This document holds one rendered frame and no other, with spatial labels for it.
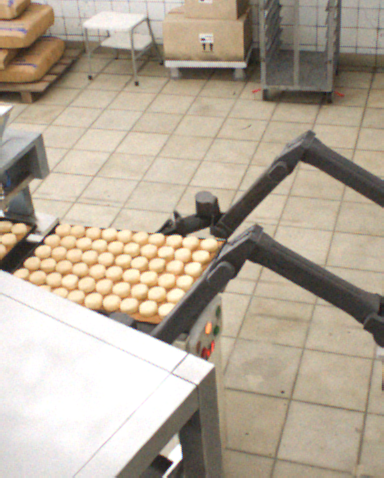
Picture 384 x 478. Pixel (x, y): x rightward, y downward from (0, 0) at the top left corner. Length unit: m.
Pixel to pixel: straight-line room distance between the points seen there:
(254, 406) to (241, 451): 0.23
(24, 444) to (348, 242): 3.37
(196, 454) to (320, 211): 3.47
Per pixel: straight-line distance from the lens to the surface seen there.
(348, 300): 1.69
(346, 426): 3.05
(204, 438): 0.74
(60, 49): 6.16
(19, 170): 2.66
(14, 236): 2.55
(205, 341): 2.24
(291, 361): 3.27
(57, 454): 0.66
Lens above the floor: 2.32
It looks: 35 degrees down
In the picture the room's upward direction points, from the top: 5 degrees counter-clockwise
